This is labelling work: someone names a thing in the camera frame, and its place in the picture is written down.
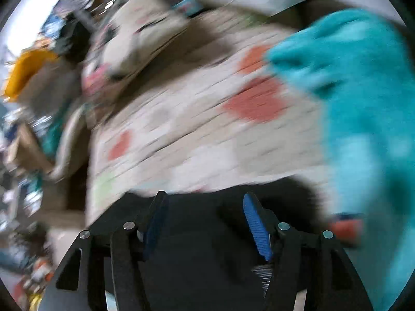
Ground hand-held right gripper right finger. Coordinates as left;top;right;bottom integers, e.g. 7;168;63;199
243;193;373;311

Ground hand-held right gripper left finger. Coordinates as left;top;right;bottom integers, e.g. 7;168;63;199
39;190;170;311

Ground black pants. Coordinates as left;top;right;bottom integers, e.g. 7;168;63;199
87;176;328;311

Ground heart print quilt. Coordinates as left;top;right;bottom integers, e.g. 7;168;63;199
81;6;338;227

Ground beige padded mat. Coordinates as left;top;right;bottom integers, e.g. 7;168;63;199
49;104;94;182

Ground teal cloth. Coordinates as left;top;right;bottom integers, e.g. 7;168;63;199
40;117;68;156

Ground teal fleece blanket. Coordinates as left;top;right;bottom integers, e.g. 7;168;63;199
266;8;413;311

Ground floral printed cushion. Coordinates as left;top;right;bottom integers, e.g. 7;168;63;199
82;0;195;81

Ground yellow cloth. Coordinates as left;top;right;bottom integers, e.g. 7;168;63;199
2;48;59;101

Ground dark clothing pile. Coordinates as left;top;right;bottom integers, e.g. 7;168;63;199
58;19;94;62

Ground teal tissue packet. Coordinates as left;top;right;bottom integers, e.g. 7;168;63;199
172;0;205;17

